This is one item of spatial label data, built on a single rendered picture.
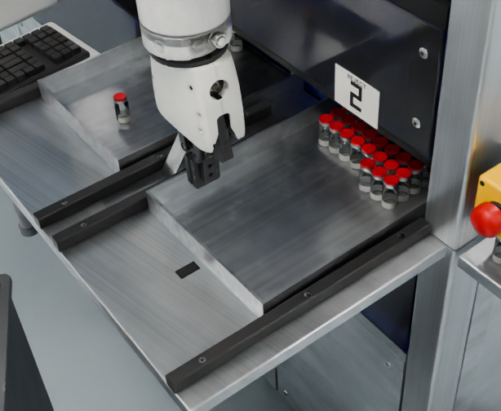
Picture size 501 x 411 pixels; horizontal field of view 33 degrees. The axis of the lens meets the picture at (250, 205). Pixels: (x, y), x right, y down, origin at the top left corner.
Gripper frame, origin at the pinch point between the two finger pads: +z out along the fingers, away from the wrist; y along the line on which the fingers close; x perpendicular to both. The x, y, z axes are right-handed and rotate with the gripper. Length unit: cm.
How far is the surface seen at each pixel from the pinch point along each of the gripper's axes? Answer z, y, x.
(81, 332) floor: 110, 79, -4
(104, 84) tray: 22, 50, -12
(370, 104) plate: 8.0, 4.3, -28.1
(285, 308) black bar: 20.2, -7.4, -4.8
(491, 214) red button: 8.8, -18.7, -25.5
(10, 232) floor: 110, 124, -5
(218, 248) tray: 22.0, 7.4, -5.1
